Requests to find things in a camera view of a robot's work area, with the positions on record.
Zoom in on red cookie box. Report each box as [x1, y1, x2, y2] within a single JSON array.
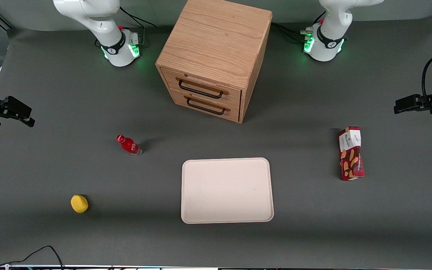
[[337, 126, 366, 182]]

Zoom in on beige plastic tray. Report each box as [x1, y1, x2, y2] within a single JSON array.
[[181, 157, 275, 225]]

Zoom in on yellow lemon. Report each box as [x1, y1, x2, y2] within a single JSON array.
[[70, 194, 89, 214]]

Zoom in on red soda bottle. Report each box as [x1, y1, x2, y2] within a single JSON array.
[[116, 134, 143, 157]]

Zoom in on wooden drawer front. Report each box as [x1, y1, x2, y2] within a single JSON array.
[[169, 88, 241, 123], [160, 68, 242, 110]]

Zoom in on wooden drawer cabinet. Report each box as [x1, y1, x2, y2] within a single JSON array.
[[155, 0, 273, 124]]

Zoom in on black base cables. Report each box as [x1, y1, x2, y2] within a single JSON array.
[[94, 5, 157, 48], [271, 10, 327, 42]]

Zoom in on black metal drawer handle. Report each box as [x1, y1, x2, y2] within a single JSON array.
[[175, 76, 229, 100], [183, 94, 231, 116]]

